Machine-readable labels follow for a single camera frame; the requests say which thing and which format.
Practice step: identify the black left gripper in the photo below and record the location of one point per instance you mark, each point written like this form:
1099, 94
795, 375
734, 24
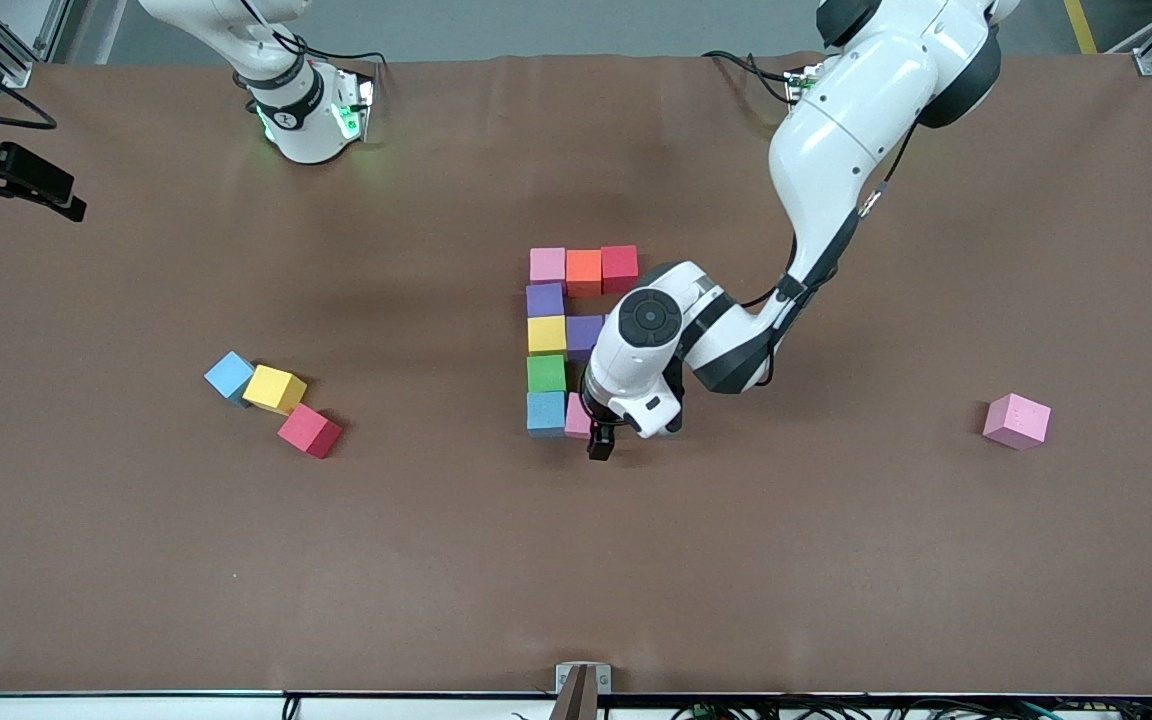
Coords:
601, 437

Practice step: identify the orange foam cube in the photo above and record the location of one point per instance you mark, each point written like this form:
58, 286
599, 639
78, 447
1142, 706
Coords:
584, 273

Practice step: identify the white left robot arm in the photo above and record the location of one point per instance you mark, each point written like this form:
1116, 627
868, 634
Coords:
836, 120

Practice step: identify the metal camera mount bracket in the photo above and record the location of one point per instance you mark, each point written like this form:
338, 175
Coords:
583, 690

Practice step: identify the yellow foam cube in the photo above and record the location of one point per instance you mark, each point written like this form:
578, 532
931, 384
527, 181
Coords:
274, 388
547, 335

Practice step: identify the green foam cube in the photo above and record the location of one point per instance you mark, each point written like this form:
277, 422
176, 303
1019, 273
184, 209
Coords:
546, 373

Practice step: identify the purple foam cube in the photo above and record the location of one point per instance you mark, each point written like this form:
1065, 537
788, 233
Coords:
545, 300
581, 335

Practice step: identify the pink foam cube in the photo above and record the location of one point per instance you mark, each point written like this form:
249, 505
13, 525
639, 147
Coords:
576, 415
1016, 420
547, 265

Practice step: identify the brown table mat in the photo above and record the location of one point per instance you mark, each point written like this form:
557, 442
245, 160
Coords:
576, 580

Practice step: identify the red foam cube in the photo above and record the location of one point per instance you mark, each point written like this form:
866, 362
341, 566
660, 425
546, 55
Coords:
309, 430
620, 268

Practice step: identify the blue foam cube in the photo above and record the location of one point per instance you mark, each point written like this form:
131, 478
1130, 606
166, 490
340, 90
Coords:
228, 373
545, 413

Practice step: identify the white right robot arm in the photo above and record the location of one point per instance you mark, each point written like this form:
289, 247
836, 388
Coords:
296, 110

